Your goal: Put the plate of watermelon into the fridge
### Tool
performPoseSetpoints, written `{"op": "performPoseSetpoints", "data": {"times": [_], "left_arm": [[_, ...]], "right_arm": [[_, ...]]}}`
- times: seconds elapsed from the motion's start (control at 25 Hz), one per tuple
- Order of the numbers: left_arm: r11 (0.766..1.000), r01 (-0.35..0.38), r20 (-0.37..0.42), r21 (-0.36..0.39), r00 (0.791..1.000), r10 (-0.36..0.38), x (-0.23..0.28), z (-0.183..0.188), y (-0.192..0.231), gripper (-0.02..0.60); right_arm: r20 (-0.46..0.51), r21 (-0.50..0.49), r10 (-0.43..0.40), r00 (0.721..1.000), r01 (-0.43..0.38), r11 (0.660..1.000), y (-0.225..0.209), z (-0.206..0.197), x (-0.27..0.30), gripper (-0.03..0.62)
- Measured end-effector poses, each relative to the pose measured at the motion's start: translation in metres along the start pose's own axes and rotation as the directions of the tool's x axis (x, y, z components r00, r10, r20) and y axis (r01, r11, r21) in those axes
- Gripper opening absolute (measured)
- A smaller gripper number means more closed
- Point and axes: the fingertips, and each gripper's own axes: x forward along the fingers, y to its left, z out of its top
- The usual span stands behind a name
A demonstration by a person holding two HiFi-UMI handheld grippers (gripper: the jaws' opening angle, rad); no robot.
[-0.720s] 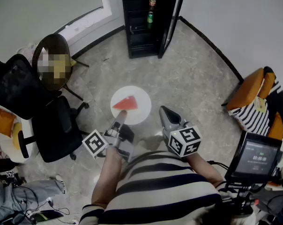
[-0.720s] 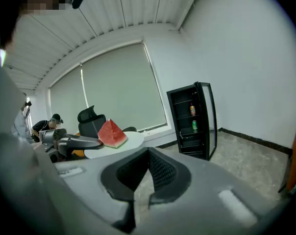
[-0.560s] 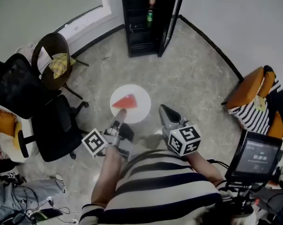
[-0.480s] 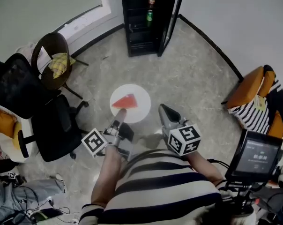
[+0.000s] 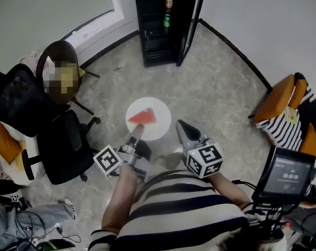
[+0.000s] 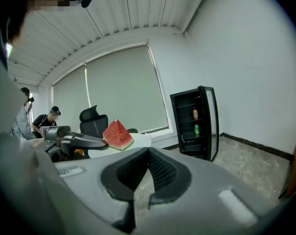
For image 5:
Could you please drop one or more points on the green drink can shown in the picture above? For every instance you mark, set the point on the green drink can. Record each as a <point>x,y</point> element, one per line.
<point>167,20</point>

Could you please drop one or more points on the white printed bag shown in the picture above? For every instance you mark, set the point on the white printed bag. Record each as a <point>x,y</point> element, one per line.
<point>29,60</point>

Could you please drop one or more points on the brown wicker chair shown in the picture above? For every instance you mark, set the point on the brown wicker chair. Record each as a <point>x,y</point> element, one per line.
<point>58,48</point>

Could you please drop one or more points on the yellow plaid cloth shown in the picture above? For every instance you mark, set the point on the yellow plaid cloth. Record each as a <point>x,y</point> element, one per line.
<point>69,74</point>

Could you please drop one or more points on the white round plate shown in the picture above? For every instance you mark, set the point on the white round plate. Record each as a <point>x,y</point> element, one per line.
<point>160,114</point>

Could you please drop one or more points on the black office chair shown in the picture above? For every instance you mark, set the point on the black office chair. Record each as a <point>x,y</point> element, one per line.
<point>63,145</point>

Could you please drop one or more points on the black monitor screen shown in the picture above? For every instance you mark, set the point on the black monitor screen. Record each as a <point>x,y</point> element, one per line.
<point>286,176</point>

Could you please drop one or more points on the person's left forearm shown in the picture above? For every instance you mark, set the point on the person's left forearm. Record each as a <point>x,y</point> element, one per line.
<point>118,205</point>

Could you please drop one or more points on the black fridge cabinet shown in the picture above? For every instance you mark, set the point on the black fridge cabinet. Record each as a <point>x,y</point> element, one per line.
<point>155,51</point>

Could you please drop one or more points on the orange drink can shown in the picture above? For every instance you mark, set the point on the orange drink can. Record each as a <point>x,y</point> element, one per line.
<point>169,1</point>

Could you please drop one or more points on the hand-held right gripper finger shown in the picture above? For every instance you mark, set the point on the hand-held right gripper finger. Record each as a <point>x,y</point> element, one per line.
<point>198,132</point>
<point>182,133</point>

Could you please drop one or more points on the black monitor mount rig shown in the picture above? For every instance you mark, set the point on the black monitor mount rig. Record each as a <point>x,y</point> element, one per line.
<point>265,218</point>

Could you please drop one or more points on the red watermelon slice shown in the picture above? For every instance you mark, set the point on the red watermelon slice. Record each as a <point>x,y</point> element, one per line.
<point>143,118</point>

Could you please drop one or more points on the person's right forearm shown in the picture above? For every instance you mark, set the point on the person's right forearm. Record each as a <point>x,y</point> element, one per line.
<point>226,187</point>

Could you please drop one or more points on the black and white striped cloth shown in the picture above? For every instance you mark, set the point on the black and white striped cloth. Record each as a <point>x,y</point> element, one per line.
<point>283,129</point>

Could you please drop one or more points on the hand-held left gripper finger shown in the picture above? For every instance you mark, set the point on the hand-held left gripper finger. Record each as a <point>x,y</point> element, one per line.
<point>137,135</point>

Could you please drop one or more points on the person's striped shirt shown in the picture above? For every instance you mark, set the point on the person's striped shirt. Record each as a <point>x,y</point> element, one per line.
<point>184,213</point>

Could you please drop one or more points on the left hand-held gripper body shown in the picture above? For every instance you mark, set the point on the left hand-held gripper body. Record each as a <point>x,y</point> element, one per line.
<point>107,161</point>

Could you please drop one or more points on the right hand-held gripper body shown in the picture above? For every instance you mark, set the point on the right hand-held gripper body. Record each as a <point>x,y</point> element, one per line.
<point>205,161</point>

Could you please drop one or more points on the orange chair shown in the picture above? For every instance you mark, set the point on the orange chair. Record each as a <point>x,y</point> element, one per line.
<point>275,101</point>

